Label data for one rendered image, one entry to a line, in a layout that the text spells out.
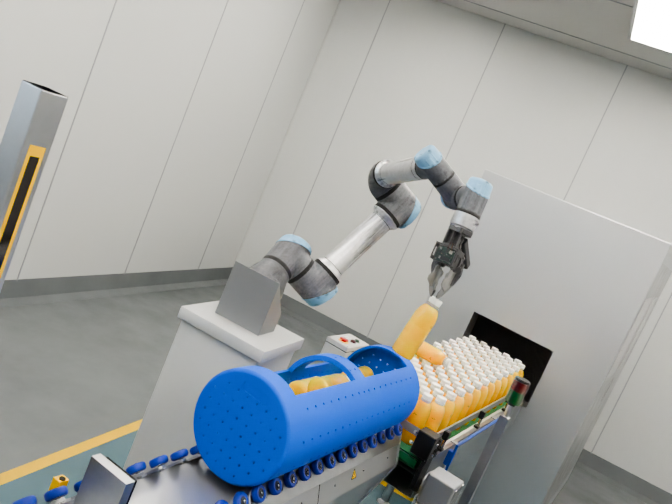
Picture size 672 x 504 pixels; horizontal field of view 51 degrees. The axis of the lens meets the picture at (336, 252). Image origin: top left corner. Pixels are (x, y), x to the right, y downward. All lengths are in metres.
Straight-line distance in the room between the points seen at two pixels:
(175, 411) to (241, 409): 0.63
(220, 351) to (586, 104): 5.12
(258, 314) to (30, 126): 1.13
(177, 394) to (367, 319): 4.83
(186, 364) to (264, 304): 0.31
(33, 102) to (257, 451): 0.93
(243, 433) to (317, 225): 5.52
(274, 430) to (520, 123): 5.41
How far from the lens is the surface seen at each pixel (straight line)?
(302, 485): 2.01
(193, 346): 2.29
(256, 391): 1.73
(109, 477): 1.46
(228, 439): 1.79
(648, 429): 6.89
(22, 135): 1.37
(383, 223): 2.45
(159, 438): 2.42
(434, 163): 2.10
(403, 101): 7.04
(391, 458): 2.60
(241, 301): 2.29
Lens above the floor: 1.82
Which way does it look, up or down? 8 degrees down
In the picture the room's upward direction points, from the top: 23 degrees clockwise
